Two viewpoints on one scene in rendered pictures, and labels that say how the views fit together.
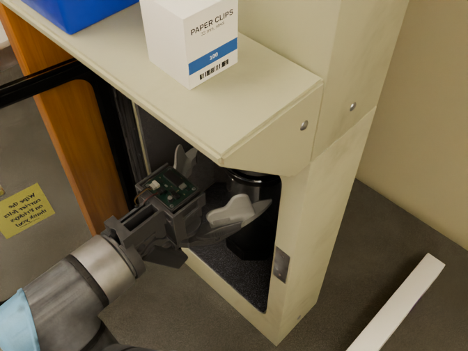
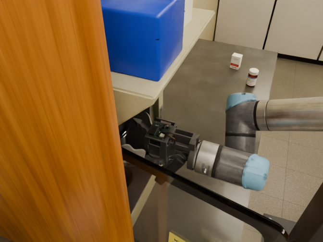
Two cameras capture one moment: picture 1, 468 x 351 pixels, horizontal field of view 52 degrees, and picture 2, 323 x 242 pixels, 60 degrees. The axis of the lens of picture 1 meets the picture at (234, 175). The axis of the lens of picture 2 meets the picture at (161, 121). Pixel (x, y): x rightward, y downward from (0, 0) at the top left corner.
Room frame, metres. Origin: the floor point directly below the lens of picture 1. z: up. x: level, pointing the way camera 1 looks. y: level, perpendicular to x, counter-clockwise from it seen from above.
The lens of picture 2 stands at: (0.53, 0.50, 1.72)
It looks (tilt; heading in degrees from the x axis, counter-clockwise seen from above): 42 degrees down; 248
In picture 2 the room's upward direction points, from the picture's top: straight up
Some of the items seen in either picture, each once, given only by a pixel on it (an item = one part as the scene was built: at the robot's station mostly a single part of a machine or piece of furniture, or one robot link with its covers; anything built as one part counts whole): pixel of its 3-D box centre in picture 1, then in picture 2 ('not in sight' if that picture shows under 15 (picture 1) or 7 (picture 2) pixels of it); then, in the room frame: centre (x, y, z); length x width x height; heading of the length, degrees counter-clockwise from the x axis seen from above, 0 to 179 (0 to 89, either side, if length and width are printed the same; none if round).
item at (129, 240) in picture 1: (157, 222); (172, 145); (0.34, 0.10, 1.24); 0.12 x 0.08 x 0.09; 136
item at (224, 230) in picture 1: (207, 225); not in sight; (0.35, 0.04, 1.22); 0.09 x 0.05 x 0.02; 102
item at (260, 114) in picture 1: (145, 72); (160, 63); (0.36, 0.08, 1.46); 0.32 x 0.11 x 0.10; 46
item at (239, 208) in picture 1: (240, 206); (145, 121); (0.36, -0.01, 1.24); 0.09 x 0.03 x 0.06; 102
